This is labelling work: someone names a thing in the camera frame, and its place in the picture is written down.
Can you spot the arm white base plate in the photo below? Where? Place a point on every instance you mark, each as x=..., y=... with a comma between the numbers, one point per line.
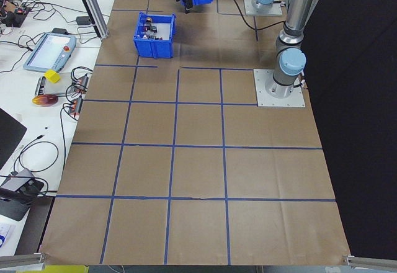
x=248, y=6
x=263, y=97

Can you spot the yellow push button switch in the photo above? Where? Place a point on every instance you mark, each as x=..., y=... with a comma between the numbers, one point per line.
x=149, y=21

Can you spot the pile of push-button switches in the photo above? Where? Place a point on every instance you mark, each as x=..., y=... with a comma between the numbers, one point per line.
x=166, y=31

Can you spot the black white selector switch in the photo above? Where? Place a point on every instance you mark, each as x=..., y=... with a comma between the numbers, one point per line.
x=154, y=28

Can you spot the black flat panel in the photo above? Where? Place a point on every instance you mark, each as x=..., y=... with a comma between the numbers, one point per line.
x=9, y=136

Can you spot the black cover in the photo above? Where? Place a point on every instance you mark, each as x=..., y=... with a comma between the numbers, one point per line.
x=366, y=99

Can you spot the black flat device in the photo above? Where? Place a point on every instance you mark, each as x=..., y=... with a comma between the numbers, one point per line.
x=60, y=31

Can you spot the black power adapter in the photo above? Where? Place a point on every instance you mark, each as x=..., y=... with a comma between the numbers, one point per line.
x=83, y=20

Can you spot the aluminium profile bar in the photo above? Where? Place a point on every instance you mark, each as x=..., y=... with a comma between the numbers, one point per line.
x=372, y=263
x=21, y=262

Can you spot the grey blue teach pendant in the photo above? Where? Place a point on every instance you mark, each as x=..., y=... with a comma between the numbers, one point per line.
x=46, y=52

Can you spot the red mushroom push button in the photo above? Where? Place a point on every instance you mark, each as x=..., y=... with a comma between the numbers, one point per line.
x=158, y=37

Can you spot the white blue box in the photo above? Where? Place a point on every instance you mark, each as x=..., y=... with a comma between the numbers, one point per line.
x=6, y=234

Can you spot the white desk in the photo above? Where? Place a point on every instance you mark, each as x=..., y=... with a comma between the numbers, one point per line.
x=15, y=83

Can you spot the yellow block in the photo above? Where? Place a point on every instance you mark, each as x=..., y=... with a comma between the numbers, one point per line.
x=52, y=77

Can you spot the silver card device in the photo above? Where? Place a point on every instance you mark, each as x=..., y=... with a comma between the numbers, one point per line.
x=40, y=87

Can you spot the red yellow toy fruit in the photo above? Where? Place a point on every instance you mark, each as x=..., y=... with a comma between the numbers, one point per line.
x=45, y=100

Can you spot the blue bin with buttons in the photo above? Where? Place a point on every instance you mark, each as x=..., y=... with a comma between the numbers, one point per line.
x=155, y=48

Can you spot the aluminium frame post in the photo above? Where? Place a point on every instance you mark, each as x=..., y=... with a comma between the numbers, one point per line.
x=93, y=9

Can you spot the white push button switch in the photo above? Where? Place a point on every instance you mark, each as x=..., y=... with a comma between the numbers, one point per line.
x=145, y=32

